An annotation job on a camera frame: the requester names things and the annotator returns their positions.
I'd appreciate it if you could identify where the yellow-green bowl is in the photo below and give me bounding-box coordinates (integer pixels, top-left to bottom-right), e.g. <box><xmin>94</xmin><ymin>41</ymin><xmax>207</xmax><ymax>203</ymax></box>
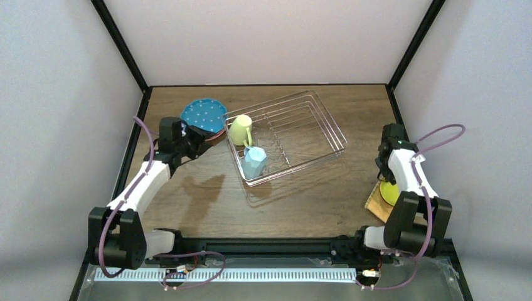
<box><xmin>379</xmin><ymin>181</ymin><xmax>400</xmax><ymax>206</ymax></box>

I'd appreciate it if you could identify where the light green mug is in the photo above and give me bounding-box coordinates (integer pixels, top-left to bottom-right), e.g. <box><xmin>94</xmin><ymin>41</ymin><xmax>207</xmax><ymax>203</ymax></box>
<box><xmin>228</xmin><ymin>114</ymin><xmax>253</xmax><ymax>147</ymax></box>

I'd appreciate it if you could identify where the light blue mug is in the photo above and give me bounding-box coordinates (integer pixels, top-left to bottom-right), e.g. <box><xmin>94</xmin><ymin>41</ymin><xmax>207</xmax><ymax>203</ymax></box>
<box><xmin>242</xmin><ymin>146</ymin><xmax>268</xmax><ymax>180</ymax></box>

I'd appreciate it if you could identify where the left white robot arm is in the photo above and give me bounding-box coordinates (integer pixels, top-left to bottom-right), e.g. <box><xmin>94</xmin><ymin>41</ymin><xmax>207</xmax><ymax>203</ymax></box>
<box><xmin>88</xmin><ymin>117</ymin><xmax>215</xmax><ymax>278</ymax></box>

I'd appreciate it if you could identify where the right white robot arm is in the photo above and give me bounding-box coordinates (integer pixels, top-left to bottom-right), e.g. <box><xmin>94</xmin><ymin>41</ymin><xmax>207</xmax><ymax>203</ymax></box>
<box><xmin>363</xmin><ymin>124</ymin><xmax>452</xmax><ymax>258</ymax></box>

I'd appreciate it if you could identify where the blue polka dot plate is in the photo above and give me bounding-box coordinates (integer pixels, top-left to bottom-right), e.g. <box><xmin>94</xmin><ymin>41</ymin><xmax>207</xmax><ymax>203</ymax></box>
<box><xmin>180</xmin><ymin>98</ymin><xmax>228</xmax><ymax>133</ymax></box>

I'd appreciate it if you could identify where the pink plate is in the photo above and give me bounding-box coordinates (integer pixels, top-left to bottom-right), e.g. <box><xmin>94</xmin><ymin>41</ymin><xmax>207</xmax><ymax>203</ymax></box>
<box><xmin>205</xmin><ymin>130</ymin><xmax>226</xmax><ymax>145</ymax></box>

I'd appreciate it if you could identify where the metal wire dish rack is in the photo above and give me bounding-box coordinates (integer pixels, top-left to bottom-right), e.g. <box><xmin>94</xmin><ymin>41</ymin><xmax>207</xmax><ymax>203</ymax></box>
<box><xmin>223</xmin><ymin>90</ymin><xmax>348</xmax><ymax>186</ymax></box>

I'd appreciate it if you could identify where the black aluminium frame rail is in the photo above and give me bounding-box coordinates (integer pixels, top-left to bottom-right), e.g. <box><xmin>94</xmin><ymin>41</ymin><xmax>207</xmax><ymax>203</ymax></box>
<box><xmin>85</xmin><ymin>237</ymin><xmax>457</xmax><ymax>258</ymax></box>

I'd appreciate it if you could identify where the white slotted cable duct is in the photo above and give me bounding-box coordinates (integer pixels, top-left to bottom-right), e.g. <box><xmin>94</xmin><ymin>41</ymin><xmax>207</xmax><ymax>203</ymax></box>
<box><xmin>92</xmin><ymin>268</ymin><xmax>357</xmax><ymax>283</ymax></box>

